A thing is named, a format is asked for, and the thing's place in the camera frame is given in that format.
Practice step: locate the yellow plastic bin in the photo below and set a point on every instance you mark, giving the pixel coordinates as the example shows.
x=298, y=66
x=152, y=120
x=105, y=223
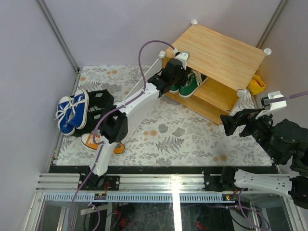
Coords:
x=256, y=85

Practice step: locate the aluminium rail frame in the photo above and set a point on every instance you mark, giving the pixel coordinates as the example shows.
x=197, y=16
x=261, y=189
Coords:
x=144, y=183

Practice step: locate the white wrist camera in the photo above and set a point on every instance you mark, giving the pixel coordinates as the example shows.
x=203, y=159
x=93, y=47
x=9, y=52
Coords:
x=183, y=57
x=270, y=103

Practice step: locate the green sneaker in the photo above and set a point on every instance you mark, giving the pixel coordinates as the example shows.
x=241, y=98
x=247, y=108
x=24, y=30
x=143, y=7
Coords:
x=194, y=81
x=176, y=87

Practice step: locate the white cabinet door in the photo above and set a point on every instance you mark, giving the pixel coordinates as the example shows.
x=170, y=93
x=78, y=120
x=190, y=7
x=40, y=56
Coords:
x=132, y=81

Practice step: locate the black shoe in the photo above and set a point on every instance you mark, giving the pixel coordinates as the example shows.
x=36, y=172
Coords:
x=93, y=118
x=98, y=100

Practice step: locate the wooden shoe cabinet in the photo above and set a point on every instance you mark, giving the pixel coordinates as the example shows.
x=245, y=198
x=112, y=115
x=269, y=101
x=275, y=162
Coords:
x=229, y=65

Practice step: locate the grey slotted cable duct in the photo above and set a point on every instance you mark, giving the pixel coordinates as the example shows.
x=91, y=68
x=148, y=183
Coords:
x=139, y=197

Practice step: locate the blue sneaker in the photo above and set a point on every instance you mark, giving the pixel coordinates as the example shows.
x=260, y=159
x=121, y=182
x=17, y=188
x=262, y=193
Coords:
x=64, y=110
x=78, y=116

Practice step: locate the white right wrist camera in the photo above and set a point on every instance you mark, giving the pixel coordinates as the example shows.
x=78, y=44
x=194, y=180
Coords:
x=270, y=103

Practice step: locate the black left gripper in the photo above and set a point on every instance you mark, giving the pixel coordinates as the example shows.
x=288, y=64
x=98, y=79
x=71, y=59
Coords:
x=182, y=71

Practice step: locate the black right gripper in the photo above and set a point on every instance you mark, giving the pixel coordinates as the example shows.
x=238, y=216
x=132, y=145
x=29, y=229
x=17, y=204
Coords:
x=229, y=121

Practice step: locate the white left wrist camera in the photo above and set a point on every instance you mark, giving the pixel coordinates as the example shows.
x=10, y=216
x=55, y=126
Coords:
x=183, y=57

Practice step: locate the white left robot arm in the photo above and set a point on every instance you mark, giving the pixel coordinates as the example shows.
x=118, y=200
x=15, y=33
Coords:
x=119, y=122

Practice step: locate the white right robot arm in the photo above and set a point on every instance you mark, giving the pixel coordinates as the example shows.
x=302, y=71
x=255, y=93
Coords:
x=286, y=144

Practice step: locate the orange sneaker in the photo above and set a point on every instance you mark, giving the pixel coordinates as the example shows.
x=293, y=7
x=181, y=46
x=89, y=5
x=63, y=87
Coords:
x=88, y=142

